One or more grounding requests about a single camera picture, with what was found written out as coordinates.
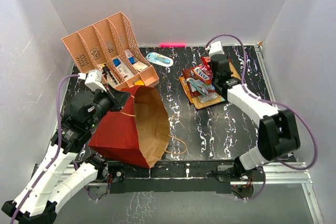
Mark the red brown paper bag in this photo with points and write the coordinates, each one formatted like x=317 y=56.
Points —
x=139 y=134

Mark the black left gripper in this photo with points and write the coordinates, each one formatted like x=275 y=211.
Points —
x=118 y=98

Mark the orange candy bar pack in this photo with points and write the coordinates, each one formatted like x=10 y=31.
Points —
x=203 y=74

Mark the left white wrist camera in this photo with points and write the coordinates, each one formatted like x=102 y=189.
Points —
x=93 y=80

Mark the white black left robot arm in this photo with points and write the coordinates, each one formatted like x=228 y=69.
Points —
x=45 y=194

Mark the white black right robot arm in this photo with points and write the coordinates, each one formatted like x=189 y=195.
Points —
x=277 y=130

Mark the pink tape strip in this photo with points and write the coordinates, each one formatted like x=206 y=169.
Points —
x=172 y=44

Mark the pink plastic desk organizer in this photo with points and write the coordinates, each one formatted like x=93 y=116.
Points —
x=95 y=46

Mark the teal snack packet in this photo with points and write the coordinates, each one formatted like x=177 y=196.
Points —
x=198 y=87

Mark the gold foil snack bag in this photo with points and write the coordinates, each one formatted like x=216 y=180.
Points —
x=205 y=101

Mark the black aluminium base frame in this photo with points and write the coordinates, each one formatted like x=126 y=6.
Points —
x=174 y=176

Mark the blue white box in organizer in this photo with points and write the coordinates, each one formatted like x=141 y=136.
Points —
x=117 y=63

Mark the white card pack in organizer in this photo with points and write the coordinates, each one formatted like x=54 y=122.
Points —
x=139 y=66

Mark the blue blister pack item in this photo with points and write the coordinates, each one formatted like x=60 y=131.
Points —
x=159 y=59

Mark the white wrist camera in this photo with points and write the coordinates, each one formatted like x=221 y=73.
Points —
x=214 y=48
x=93 y=80

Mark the orange wafer snack packet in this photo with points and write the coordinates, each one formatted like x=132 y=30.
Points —
x=184 y=86

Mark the yellow block in organizer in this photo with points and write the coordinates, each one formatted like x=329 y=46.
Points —
x=139 y=83

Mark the red chips bag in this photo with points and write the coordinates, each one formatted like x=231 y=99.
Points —
x=187 y=73

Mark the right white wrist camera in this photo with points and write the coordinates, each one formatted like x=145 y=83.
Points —
x=214 y=48

